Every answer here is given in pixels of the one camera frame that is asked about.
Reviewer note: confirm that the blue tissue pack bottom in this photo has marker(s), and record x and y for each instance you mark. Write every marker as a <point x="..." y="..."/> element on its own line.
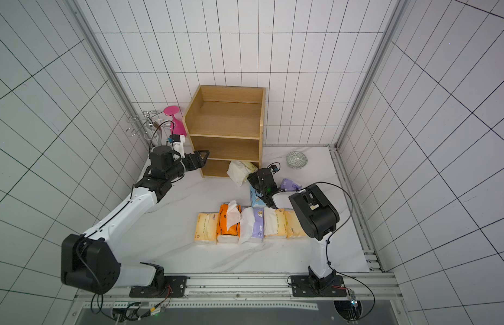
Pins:
<point x="256" y="201"/>

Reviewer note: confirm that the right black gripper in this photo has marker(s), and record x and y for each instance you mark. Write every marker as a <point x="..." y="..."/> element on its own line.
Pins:
<point x="266" y="199"/>

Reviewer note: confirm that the purple tissue pack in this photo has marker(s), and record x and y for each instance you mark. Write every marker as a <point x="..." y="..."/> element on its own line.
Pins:
<point x="252" y="225"/>
<point x="288" y="185"/>

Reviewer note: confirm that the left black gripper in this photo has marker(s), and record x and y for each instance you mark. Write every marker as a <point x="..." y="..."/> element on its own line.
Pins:
<point x="201" y="163"/>

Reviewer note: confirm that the patterned ceramic bowl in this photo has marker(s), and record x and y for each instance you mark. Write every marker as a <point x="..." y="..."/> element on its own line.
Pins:
<point x="296" y="160"/>

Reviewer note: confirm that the wooden three-tier shelf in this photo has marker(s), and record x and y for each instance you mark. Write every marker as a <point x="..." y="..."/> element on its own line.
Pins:
<point x="228" y="121"/>

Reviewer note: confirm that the purple tissue pack bottom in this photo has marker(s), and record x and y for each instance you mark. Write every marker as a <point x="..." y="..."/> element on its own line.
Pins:
<point x="288" y="185"/>

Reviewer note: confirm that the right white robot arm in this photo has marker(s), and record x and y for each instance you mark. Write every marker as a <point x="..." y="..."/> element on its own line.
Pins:
<point x="315" y="213"/>

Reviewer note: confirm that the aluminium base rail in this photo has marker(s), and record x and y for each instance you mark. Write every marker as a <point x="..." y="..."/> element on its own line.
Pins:
<point x="245" y="290"/>

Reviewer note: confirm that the pink wine glass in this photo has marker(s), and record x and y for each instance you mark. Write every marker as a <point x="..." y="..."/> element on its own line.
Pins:
<point x="177" y="125"/>

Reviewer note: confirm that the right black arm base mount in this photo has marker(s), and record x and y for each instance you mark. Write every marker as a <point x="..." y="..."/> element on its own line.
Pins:
<point x="312" y="286"/>

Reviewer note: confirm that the orange tissue pack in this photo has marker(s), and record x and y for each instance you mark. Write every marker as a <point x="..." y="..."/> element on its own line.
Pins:
<point x="228" y="230"/>

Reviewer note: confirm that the beige tissue pack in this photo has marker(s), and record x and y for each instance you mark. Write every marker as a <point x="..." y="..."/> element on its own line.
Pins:
<point x="275" y="224"/>
<point x="294" y="228"/>

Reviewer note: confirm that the silver glass holder stand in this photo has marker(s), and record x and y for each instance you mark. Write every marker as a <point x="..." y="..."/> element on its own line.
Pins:
<point x="150" y="125"/>

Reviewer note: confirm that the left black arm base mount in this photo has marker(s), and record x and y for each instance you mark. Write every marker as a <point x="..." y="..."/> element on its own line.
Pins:
<point x="162" y="286"/>

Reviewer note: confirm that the yellow-white tissue pack bottom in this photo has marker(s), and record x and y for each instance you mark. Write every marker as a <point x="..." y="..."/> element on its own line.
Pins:
<point x="238" y="171"/>

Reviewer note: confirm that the yellow tissue pack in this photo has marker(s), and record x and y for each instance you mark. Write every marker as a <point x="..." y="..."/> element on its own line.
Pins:
<point x="206" y="231"/>

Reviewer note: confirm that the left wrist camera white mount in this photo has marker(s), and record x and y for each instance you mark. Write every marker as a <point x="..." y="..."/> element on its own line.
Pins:
<point x="177" y="142"/>

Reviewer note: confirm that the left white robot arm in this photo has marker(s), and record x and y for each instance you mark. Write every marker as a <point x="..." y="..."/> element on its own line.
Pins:
<point x="88" y="261"/>

